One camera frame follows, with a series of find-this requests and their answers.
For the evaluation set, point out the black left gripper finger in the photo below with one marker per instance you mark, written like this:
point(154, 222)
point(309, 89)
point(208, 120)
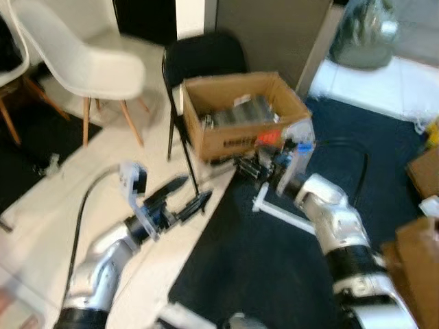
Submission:
point(169, 190)
point(194, 205)

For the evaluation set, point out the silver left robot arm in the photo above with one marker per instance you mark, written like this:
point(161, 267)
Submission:
point(99, 271)

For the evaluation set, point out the open brown cardboard box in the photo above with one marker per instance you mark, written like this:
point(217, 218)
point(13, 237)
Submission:
point(230, 140)

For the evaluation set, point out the white bar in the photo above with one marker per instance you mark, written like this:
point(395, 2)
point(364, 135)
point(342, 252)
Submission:
point(285, 216)

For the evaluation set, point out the grey metallic box contents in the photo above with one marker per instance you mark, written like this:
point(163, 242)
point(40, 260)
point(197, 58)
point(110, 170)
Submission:
point(243, 110)

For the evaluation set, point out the grey white robot leg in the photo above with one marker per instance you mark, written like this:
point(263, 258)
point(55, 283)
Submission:
point(206, 319)

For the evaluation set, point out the black metal chair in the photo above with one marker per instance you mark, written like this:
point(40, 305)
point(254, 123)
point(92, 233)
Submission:
point(206, 55)

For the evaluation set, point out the black rug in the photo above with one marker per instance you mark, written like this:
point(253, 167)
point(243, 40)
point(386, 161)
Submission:
point(38, 154)

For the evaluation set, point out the small brown cardboard box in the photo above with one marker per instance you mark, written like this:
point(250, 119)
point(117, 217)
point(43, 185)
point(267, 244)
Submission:
point(426, 173)

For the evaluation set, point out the white shell chair wooden legs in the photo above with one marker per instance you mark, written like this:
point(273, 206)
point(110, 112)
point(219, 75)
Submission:
point(89, 58)
point(12, 58)

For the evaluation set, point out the yellow small object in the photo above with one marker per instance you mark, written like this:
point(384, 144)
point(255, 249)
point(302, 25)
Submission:
point(433, 133)

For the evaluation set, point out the grey-green bag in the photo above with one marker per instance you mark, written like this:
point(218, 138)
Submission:
point(363, 34)

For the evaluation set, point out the large brown cardboard box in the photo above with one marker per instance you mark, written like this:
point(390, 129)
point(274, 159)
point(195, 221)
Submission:
point(415, 274)

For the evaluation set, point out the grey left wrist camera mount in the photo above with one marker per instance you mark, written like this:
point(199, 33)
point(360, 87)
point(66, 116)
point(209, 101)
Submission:
point(134, 181)

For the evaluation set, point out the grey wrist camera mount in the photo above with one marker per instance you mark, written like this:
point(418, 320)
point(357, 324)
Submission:
point(298, 140)
point(134, 181)

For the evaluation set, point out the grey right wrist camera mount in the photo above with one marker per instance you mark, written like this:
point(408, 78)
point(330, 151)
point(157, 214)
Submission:
point(298, 140)

